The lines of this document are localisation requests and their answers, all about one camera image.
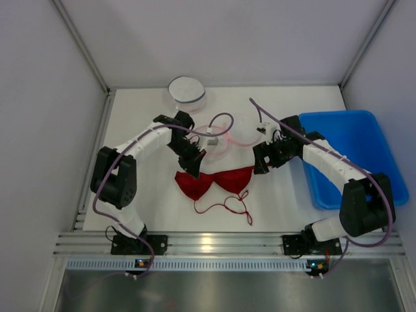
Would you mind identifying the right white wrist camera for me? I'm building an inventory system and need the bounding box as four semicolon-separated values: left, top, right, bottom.
256;122;278;145

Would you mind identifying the slotted grey cable duct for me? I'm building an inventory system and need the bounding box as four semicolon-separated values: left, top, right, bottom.
66;257;326;272

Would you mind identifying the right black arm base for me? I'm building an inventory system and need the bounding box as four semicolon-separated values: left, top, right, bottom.
282;228;343;259

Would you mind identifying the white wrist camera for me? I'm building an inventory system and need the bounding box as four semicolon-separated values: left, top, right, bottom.
256;122;278;145
203;128;218;148

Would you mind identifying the aluminium frame post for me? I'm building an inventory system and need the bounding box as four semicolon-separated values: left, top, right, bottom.
338;0;398;92
48;0;113;95

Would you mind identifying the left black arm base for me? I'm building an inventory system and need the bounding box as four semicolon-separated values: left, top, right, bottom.
105;226;168;255

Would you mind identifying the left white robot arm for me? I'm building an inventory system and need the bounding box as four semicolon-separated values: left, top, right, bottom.
90;111;206;239

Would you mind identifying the right aluminium frame post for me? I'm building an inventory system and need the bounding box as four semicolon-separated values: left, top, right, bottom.
338;0;398;92

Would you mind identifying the aluminium front rail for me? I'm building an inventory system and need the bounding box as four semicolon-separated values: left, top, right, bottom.
53;231;406;259

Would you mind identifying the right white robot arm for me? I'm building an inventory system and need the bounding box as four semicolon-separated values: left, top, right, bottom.
253;116;395;242

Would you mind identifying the blue plastic bin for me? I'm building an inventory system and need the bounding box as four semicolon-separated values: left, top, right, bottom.
299;110;409;210

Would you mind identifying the left aluminium frame post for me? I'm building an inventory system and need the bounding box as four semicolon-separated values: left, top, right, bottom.
48;0;113;95

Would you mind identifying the pink trimmed mesh laundry bag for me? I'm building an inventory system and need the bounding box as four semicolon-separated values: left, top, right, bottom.
204;117;260;163

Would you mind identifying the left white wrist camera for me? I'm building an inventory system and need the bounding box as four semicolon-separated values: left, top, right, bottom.
203;128;218;148

